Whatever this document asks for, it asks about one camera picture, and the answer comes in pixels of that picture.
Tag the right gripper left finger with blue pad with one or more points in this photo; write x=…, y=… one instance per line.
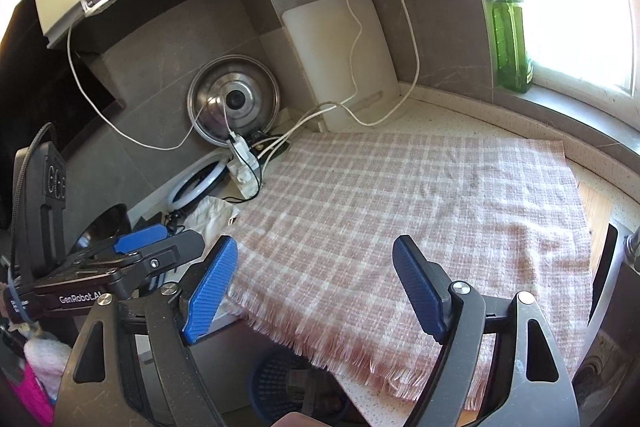
x=176, y=317

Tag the white power strip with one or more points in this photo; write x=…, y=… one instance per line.
x=243, y=167

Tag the white ring light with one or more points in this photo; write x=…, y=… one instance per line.
x=198, y=182

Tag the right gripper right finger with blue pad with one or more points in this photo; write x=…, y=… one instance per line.
x=453, y=313

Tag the left hand white knit glove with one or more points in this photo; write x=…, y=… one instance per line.
x=47, y=358

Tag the green soap bottle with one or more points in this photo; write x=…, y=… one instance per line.
x=514, y=67

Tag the pink checkered cloth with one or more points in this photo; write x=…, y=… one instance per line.
x=315, y=269

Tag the blue plastic trash basket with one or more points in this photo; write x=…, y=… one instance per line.
x=285, y=383

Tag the steel pot lid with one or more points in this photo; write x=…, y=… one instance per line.
x=235, y=92

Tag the white cutting board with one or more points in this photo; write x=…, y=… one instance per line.
x=344, y=57

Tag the white cloth bag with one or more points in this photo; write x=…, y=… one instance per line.
x=211, y=217

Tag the pink left sleeve forearm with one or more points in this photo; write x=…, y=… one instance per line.
x=32, y=395

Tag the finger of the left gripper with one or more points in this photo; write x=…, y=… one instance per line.
x=135, y=240
x=169, y=253

